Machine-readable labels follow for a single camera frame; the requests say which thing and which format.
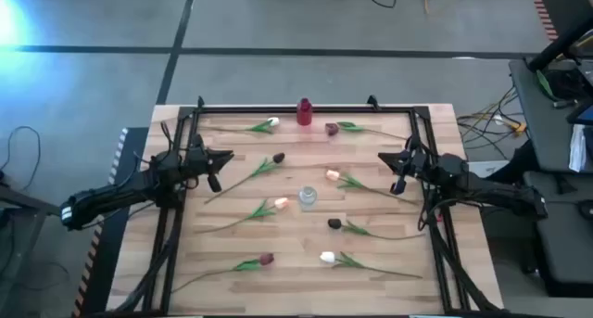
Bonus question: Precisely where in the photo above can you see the white artificial tulip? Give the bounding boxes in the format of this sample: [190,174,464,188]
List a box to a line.
[319,250,423,280]
[201,116,282,135]

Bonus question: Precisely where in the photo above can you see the grey desk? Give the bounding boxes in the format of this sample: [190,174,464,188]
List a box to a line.
[508,56,593,173]

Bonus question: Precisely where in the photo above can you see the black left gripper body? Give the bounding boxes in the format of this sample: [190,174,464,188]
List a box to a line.
[184,133,223,194]

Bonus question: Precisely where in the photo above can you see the dark purple artificial tulip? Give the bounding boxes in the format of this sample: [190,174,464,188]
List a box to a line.
[203,152,286,205]
[327,218,426,241]

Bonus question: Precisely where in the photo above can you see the green leaf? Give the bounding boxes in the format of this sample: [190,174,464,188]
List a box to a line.
[536,69,556,100]

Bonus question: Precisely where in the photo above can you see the black bag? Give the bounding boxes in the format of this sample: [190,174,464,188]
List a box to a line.
[546,67,589,101]

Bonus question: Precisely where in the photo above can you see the yellow and black cable tangle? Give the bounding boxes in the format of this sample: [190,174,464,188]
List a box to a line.
[456,85,529,147]

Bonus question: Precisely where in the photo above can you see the dark red artificial tulip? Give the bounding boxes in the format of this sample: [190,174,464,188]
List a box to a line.
[170,252,275,294]
[324,121,410,141]

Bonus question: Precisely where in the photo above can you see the black side table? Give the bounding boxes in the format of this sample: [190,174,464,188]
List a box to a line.
[0,172,64,317]

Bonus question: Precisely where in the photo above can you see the black slanted pole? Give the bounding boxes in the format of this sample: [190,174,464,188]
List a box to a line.
[526,9,593,72]

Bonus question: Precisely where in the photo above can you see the white paper sheet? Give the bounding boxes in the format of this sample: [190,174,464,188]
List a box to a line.
[568,122,588,173]

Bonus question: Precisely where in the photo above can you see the clear ribbed glass vase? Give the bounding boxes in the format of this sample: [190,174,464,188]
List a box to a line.
[297,185,319,210]

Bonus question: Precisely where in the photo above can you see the black aluminium table frame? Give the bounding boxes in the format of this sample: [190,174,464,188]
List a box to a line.
[143,103,469,315]

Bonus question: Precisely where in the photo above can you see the black sleeved cable bundle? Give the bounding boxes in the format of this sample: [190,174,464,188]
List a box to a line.
[428,224,499,315]
[113,224,184,315]

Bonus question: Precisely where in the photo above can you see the thin black floor cable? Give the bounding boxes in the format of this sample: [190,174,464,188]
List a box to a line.
[0,125,43,192]

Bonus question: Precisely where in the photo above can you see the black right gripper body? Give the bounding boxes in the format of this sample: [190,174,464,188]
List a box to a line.
[391,140,432,195]

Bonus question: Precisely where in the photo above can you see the red glass vase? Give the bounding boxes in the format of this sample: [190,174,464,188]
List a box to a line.
[296,97,313,127]

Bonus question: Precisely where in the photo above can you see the dark tablet with blue screen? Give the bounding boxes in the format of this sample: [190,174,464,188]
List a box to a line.
[565,99,593,127]

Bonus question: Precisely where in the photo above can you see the black hazard striped platform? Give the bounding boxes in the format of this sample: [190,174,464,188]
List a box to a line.
[71,126,149,318]

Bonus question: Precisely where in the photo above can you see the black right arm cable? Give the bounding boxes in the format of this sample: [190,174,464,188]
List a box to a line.
[416,195,448,232]

